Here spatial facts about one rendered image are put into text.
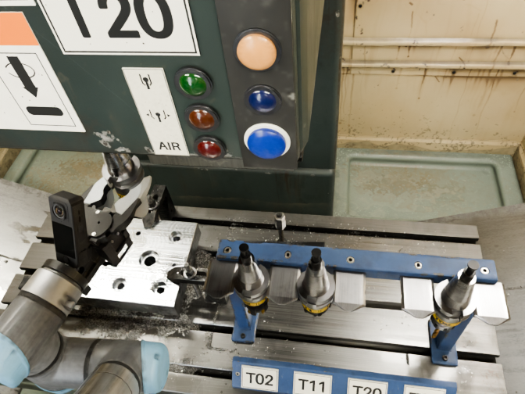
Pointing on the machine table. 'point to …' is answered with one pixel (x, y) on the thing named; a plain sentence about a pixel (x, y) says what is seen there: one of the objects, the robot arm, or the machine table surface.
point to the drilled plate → (136, 287)
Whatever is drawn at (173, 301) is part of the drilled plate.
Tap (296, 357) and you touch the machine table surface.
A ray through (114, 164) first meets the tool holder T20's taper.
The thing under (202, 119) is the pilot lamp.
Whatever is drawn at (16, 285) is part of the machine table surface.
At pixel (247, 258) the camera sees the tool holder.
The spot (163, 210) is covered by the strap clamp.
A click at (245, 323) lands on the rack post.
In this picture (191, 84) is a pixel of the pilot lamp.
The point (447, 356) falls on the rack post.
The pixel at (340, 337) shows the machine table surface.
